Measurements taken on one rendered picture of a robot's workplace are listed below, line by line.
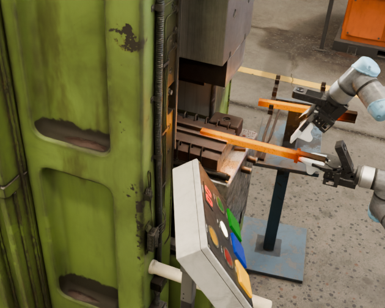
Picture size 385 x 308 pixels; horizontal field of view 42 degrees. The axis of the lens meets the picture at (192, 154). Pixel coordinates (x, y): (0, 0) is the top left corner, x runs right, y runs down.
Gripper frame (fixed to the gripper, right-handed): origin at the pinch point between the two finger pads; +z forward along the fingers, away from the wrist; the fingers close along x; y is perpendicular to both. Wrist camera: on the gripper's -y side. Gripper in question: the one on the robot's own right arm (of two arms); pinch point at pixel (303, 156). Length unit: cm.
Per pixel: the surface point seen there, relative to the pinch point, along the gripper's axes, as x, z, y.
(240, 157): 1.5, 22.9, 8.8
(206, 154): -10.7, 32.3, 2.1
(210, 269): -73, 10, -13
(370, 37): 347, -10, 85
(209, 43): -17, 32, -43
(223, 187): -15.9, 23.7, 10.3
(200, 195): -57, 18, -20
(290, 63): 290, 53, 101
